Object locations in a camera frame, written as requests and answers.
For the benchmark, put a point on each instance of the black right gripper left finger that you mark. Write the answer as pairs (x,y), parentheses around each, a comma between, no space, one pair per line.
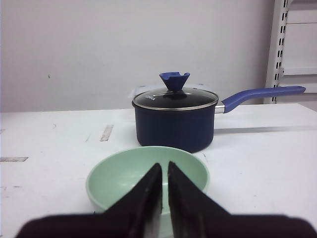
(137,214)

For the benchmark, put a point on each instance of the white slotted shelf rack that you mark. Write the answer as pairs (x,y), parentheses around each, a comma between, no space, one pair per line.
(292,58)

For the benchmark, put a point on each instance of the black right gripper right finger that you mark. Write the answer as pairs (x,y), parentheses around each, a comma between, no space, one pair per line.
(193,213)

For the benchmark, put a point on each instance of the green bowl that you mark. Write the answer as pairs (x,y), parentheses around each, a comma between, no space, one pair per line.
(116,175)

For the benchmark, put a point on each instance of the glass pot lid blue knob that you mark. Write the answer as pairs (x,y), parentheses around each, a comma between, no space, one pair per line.
(175,96)

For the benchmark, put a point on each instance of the dark blue saucepan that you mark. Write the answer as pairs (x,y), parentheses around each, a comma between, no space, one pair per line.
(193,130)

